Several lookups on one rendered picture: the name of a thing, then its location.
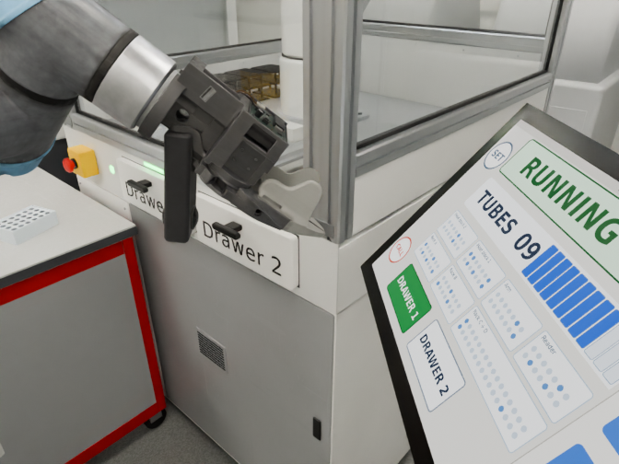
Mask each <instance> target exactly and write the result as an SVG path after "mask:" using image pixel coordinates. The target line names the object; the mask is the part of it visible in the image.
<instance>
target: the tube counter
mask: <svg viewBox="0 0 619 464"><path fill-rule="evenodd" d="M501 252H502V253H503V254H504V255H505V257H506V258H507V259H508V261H509V262H510V263H511V265H512V266H513V267H514V269H515V270H516V271H517V272H518V274H519V275H520V277H521V278H522V279H523V280H524V282H525V283H526V284H527V286H528V287H529V288H530V289H531V290H532V291H533V293H534V294H535V295H536V296H537V298H538V299H539V300H540V302H541V303H542V304H543V306H544V307H545V308H546V310H547V311H548V312H549V313H550V315H551V316H552V317H553V319H554V320H555V321H556V323H557V324H558V325H559V327H560V328H561V329H562V331H563V332H564V333H565V334H566V336H567V337H568V339H569V340H570V341H572V343H573V344H574V345H575V347H576V348H577V349H578V351H579V352H580V353H581V355H582V356H583V357H584V358H585V360H586V361H587V362H588V364H589V365H590V366H591V368H592V369H593V370H594V372H595V373H596V374H597V375H598V377H599V378H600V379H601V381H602V382H603V383H604V385H605V386H606V387H607V389H611V388H612V387H614V386H615V385H617V384H618V383H619V304H618V303H617V302H616V301H615V300H614V299H613V298H612V297H611V296H610V295H609V294H608V293H607V292H606V291H605V290H604V289H603V288H602V287H601V286H600V285H599V284H598V283H597V282H596V281H595V280H594V279H593V278H592V277H591V276H590V275H589V274H588V273H587V272H586V271H585V270H584V269H583V268H582V267H581V266H580V265H579V264H578V263H577V262H576V261H575V260H574V259H573V258H572V257H571V256H570V255H569V254H568V253H567V252H566V251H565V250H564V249H563V248H562V247H561V246H560V245H559V244H558V243H557V242H556V241H555V240H554V239H553V238H552V237H551V236H550V235H549V234H548V233H547V232H546V231H545V230H544V229H543V228H542V227H541V226H540V225H539V224H538V223H537V222H536V221H535V222H534V223H533V224H532V225H530V226H529V227H528V228H527V229H526V230H525V231H523V232H522V233H521V234H520V235H519V236H518V237H517V238H515V239H514V240H513V241H512V242H511V243H510V244H508V245H507V246H506V247H505V248H504V249H503V250H501Z"/></svg>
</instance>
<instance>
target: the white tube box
mask: <svg viewBox="0 0 619 464"><path fill-rule="evenodd" d="M58 224H59V222H58V218H57V215H56V212H55V211H54V210H51V209H47V208H43V207H39V206H36V205H31V206H29V207H26V208H24V209H22V210H20V211H18V212H15V213H13V214H11V215H9V216H7V217H4V218H2V219H0V241H3V242H6V243H9V244H13V245H16V246H17V245H19V244H21V243H23V242H25V241H26V240H28V239H30V238H33V237H35V236H37V235H39V234H40V233H42V232H44V231H45V230H47V229H49V228H51V227H53V226H56V225H58Z"/></svg>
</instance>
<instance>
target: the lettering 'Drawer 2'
mask: <svg viewBox="0 0 619 464"><path fill-rule="evenodd" d="M204 224H207V225H209V224H208V223H206V222H205V221H203V225H204ZM209 227H210V229H211V236H210V237H209V236H207V235H206V234H205V226H204V235H205V236H206V237H208V238H212V237H213V230H212V227H211V226H210V225H209ZM222 237H226V238H227V240H225V239H222V243H223V245H224V247H226V248H227V247H228V248H229V240H228V237H227V236H226V235H222ZM231 240H232V244H233V248H234V251H235V252H237V247H239V242H238V241H237V242H236V248H235V245H234V241H233V239H231ZM224 241H226V242H227V243H228V245H227V246H226V245H225V244H224ZM248 249H250V250H251V251H252V253H253V254H251V253H249V252H248ZM242 252H243V244H242V245H241V251H240V248H239V254H240V255H241V256H242ZM246 254H247V257H248V259H249V260H250V261H255V260H252V259H251V258H250V257H249V255H248V254H250V255H251V256H253V257H255V254H254V251H253V250H252V249H251V248H246ZM272 259H277V258H276V257H275V256H272ZM277 260H278V259H277ZM280 265H281V263H280V260H278V265H277V266H276V267H275V268H274V269H272V271H273V273H276V274H278V275H280V276H281V274H280V273H277V272H275V270H277V269H278V268H279V267H280Z"/></svg>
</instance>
